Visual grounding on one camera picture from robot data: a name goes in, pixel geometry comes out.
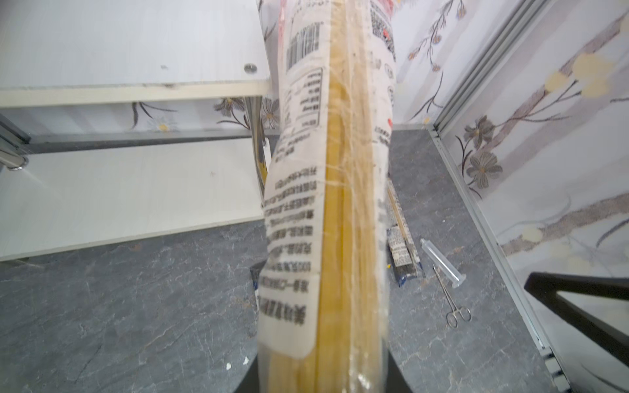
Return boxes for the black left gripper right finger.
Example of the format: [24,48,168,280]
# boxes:
[523,271,629,368]

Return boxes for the red-end spaghetti pack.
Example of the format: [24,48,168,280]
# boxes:
[256,0,398,393]

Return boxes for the white two-tier shelf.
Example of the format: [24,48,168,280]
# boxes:
[1,1,272,261]

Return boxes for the metal surgical scissors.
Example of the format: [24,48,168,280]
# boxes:
[432,265,473,328]

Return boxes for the clear plastic syringe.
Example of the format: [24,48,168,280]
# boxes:
[420,239,467,288]

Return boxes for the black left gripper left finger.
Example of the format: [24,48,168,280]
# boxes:
[235,343,412,392]

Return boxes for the blue Barilla spaghetti pack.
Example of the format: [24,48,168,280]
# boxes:
[250,260,266,309]

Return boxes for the clear blue-end spaghetti pack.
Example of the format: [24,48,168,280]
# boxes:
[385,178,425,287]

